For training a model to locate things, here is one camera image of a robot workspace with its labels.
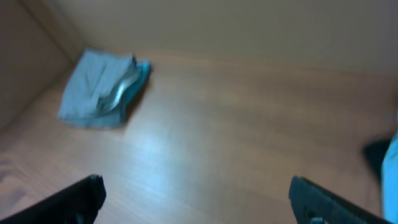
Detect light blue t-shirt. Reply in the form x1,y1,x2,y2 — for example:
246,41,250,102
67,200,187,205
381,134,398,223

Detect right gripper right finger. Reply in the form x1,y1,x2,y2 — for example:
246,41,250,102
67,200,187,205
289,175,389,224

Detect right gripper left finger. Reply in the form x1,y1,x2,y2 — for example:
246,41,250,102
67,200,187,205
1,174,106,224

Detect folded blue denim jeans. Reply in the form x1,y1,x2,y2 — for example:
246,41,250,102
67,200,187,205
120,60,152,124

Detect grey shorts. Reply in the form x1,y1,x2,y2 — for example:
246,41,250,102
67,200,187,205
58,49,139,129

